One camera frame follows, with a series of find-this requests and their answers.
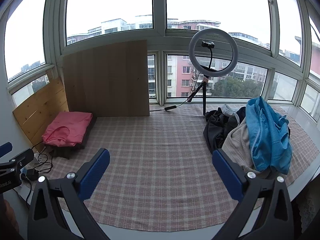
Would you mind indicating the blue striped work jacket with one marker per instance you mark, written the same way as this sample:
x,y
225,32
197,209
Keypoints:
x,y
267,135

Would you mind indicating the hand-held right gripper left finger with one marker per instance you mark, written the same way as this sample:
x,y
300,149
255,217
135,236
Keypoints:
x,y
95,172

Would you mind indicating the white window frame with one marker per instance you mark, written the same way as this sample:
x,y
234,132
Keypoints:
x,y
160,33

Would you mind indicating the white charger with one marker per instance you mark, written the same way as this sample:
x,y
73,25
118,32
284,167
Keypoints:
x,y
37,158

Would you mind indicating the large plywood board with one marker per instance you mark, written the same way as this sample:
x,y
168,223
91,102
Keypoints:
x,y
107,80

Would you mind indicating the black phone clamp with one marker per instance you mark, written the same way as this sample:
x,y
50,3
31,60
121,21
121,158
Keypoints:
x,y
208,44

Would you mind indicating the pine plank panel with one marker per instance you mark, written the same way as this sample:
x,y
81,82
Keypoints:
x,y
37,112

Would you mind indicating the white mesh garment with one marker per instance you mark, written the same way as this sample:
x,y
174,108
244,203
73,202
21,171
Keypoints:
x,y
228,110

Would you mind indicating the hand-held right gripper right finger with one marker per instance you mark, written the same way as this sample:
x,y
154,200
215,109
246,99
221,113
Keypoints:
x,y
227,177

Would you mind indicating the folded dark brown garment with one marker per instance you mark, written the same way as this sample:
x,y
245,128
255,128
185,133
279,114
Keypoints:
x,y
75,150

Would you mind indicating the navy garment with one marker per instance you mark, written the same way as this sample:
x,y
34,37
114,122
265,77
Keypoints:
x,y
242,115

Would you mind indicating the black tripod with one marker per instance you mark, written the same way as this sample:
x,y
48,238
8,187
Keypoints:
x,y
203,100

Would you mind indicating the crumpled black garment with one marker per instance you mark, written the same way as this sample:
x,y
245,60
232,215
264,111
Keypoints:
x,y
215,130

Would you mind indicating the pink plaid blanket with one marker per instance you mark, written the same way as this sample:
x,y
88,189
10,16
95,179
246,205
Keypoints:
x,y
160,155

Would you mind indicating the white power strip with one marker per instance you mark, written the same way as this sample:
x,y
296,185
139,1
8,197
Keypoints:
x,y
23,172

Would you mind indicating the folded pink garment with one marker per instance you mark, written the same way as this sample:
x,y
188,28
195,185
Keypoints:
x,y
67,127

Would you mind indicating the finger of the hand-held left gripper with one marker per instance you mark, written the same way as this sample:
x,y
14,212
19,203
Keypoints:
x,y
20,159
5,149

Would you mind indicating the person's left hand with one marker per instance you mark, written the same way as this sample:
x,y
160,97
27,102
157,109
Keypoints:
x,y
7,217

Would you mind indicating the black power adapter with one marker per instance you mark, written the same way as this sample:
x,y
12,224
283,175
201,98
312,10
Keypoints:
x,y
32,174

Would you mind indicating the beige knit sweater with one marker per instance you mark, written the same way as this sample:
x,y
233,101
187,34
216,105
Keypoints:
x,y
237,142

